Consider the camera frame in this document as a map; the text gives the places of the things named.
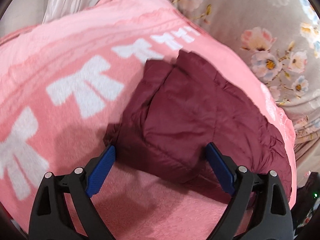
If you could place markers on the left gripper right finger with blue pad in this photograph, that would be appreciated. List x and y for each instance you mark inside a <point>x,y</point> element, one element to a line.
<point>258,208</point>

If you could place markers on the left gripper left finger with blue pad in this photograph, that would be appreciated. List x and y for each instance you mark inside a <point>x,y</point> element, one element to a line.
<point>63,208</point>

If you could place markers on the maroon puffer jacket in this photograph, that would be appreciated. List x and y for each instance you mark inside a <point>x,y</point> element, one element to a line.
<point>177,109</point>

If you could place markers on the pink fleece blanket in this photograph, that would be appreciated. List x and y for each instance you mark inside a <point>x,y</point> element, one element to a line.
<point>64,82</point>

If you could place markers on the grey floral quilt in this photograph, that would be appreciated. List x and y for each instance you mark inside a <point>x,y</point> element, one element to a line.
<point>279,41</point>

